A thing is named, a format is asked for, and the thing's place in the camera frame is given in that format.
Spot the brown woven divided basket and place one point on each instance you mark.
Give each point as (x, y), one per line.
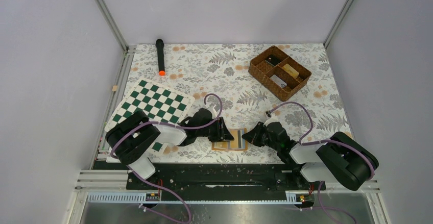
(262, 71)

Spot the grey card in basket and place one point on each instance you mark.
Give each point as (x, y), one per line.
(281, 83)

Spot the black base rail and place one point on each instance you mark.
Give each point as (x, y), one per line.
(232, 182)

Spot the green white chessboard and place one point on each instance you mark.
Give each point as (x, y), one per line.
(159, 102)

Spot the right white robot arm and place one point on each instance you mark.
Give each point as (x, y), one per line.
(336, 159)

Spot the yellow block in basket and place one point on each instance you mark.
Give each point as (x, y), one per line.
(290, 70)

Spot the black item in basket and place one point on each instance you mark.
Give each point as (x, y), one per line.
(273, 60)

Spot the black marker orange cap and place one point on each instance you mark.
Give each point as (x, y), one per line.
(160, 56)

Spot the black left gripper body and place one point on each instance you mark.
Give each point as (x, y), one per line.
(211, 131)

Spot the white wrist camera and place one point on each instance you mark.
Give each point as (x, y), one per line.
(271, 118)
(212, 109)

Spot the floral patterned table mat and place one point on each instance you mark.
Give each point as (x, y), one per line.
(220, 73)

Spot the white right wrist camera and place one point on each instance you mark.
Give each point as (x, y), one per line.
(271, 118)

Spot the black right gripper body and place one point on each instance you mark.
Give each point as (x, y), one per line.
(274, 145)

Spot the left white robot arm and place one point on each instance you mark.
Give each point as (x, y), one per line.
(130, 139)

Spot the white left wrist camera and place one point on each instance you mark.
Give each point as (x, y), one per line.
(212, 109)

